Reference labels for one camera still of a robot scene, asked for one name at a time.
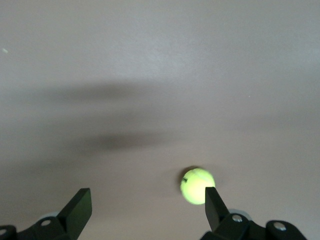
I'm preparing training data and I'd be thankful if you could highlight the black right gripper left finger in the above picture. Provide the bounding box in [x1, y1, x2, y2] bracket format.
[0, 187, 93, 240]

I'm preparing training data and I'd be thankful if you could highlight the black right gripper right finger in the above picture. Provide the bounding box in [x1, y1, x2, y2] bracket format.
[201, 186, 307, 240]

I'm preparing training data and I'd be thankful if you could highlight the yellow tennis ball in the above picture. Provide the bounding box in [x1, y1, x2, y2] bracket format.
[180, 166, 216, 206]

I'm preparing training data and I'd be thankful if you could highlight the brown table mat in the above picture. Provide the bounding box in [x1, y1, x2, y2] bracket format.
[0, 0, 320, 240]

